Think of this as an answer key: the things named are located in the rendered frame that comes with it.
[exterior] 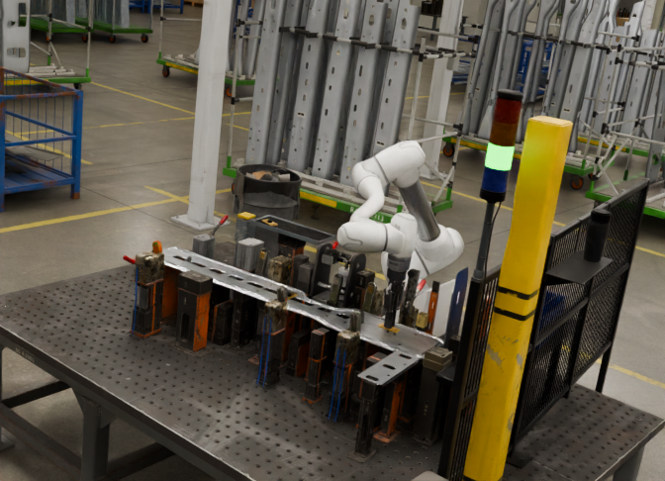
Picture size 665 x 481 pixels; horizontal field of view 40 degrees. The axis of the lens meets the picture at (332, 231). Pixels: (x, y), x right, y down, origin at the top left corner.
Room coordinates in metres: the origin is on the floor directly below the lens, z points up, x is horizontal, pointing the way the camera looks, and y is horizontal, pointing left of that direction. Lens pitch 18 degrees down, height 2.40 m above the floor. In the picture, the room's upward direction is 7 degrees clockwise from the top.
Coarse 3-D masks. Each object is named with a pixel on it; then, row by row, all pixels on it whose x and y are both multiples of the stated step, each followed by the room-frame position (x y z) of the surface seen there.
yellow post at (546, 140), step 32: (544, 128) 2.48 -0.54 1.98; (544, 160) 2.47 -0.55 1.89; (544, 192) 2.46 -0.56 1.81; (512, 224) 2.51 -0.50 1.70; (544, 224) 2.47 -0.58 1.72; (512, 256) 2.49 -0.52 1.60; (544, 256) 2.52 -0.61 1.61; (512, 288) 2.48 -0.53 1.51; (512, 320) 2.47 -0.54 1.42; (512, 352) 2.46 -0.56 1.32; (480, 384) 2.51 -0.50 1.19; (512, 384) 2.46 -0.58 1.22; (480, 416) 2.49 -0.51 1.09; (512, 416) 2.51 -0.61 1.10; (480, 448) 2.48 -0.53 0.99; (480, 480) 2.47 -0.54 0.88
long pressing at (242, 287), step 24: (168, 264) 3.70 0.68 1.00; (192, 264) 3.72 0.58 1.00; (216, 264) 3.76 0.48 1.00; (240, 288) 3.52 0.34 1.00; (264, 288) 3.55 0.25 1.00; (288, 288) 3.58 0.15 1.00; (312, 312) 3.36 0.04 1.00; (336, 312) 3.39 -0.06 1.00; (360, 336) 3.19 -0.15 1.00; (384, 336) 3.21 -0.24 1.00; (408, 336) 3.24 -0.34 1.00; (432, 336) 3.26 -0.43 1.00
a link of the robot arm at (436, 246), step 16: (400, 144) 3.80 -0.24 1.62; (416, 144) 3.80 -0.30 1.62; (384, 160) 3.75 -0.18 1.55; (400, 160) 3.75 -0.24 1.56; (416, 160) 3.76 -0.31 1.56; (400, 176) 3.76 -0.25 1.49; (416, 176) 3.80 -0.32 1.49; (400, 192) 3.87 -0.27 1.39; (416, 192) 3.85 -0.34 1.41; (416, 208) 3.89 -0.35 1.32; (432, 224) 3.97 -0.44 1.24; (432, 240) 4.00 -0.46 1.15; (448, 240) 4.03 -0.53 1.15; (432, 256) 4.01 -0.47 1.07; (448, 256) 4.04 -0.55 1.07; (432, 272) 4.06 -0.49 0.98
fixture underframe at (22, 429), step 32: (0, 352) 3.71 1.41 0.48; (0, 384) 3.71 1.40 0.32; (32, 384) 3.90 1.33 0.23; (64, 384) 3.99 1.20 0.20; (0, 416) 3.60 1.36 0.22; (96, 416) 3.19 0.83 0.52; (128, 416) 3.06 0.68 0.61; (0, 448) 3.67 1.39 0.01; (64, 448) 3.39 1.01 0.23; (96, 448) 3.19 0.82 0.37; (160, 448) 3.48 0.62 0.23; (640, 448) 3.35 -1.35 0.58; (96, 480) 3.19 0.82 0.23; (224, 480) 2.75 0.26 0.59
